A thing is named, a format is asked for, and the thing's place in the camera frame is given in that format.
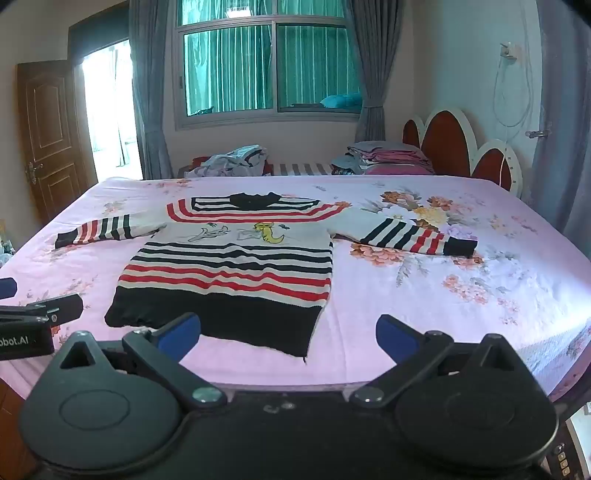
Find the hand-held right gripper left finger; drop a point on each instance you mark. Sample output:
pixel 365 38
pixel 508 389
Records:
pixel 180 333

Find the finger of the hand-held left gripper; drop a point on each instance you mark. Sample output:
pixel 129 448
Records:
pixel 64 307
pixel 7 287

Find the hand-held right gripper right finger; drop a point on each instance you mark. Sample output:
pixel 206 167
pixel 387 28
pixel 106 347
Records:
pixel 392 337

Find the striped cartoon sweater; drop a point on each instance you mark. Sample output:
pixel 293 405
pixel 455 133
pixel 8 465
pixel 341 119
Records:
pixel 221 277

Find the stack of folded clothes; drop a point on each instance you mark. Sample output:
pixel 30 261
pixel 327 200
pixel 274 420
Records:
pixel 392 159

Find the pile of loose clothes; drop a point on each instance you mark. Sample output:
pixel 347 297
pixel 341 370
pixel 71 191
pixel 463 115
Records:
pixel 235 159

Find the pink floral bedsheet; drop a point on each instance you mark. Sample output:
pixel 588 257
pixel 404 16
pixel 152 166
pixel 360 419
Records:
pixel 461 323

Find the brown wooden door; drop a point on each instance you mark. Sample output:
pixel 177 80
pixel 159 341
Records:
pixel 51 138

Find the red and white headboard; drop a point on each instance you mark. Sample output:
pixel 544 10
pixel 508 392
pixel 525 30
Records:
pixel 445 143

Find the dark device with buttons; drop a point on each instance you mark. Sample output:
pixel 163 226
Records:
pixel 564 461

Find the grey window curtain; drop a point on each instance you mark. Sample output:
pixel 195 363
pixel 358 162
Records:
pixel 150 92
pixel 371 69

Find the teal cloth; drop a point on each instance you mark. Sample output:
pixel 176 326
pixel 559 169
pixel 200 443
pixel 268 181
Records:
pixel 341 100

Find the window with teal curtain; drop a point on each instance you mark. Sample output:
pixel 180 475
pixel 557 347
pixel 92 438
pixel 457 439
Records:
pixel 231 69

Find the large grey curtain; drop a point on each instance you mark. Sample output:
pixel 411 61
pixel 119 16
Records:
pixel 568 115

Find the white wall charger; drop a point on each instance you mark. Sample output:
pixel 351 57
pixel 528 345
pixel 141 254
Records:
pixel 508 51

